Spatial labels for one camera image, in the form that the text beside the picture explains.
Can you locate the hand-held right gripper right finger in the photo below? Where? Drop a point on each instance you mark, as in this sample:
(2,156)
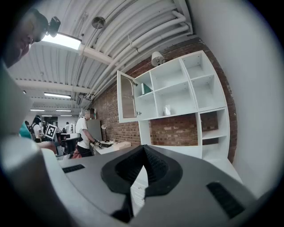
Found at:
(188,199)

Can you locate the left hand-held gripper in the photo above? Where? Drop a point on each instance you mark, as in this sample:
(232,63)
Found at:
(51,131)

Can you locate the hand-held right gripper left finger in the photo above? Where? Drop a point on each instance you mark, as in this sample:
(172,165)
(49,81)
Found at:
(93,177)

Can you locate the teal book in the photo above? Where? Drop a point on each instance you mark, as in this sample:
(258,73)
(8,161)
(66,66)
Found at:
(147,89)

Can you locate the person's left forearm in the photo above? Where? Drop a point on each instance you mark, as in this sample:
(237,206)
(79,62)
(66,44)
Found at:
(46,146)

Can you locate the small white side desk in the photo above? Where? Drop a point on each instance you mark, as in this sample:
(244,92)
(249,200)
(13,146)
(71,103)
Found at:
(106,150)

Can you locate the black desk lamp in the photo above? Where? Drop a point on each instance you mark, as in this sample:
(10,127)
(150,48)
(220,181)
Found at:
(105,133)

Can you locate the person's teal shirt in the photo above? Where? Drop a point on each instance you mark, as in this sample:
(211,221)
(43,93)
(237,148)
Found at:
(24,131)

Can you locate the black keyboard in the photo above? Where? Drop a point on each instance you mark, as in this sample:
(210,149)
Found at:
(106,145)

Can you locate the long ceiling light strip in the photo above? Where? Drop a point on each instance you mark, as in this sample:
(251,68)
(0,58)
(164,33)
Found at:
(57,95)

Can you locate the flat wooden box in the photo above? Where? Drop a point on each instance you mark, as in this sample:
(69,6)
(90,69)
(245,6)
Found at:
(121,145)

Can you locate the grey metal cabinet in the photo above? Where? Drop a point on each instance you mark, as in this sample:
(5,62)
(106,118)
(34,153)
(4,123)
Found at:
(95,129)

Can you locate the white shelf unit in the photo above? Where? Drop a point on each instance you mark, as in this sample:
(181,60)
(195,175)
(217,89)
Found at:
(222,167)

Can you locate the glass cabinet door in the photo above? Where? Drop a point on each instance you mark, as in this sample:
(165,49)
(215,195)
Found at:
(127,97)

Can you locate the large ceiling light panel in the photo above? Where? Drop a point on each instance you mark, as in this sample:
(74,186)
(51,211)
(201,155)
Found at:
(63,41)

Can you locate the white printed card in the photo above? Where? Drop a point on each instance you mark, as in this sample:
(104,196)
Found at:
(167,110)

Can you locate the person's head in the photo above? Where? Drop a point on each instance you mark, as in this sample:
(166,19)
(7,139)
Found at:
(24,37)

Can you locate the round ceiling fixture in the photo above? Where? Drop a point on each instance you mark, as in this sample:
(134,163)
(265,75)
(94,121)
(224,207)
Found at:
(98,22)

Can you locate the white lamp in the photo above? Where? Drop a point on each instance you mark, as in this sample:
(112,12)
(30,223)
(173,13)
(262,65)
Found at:
(156,58)

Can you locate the bundle of white ceiling pipes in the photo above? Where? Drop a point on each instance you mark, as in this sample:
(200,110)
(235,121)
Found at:
(142,33)

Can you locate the black head camera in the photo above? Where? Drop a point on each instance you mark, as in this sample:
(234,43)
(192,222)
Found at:
(54,26)

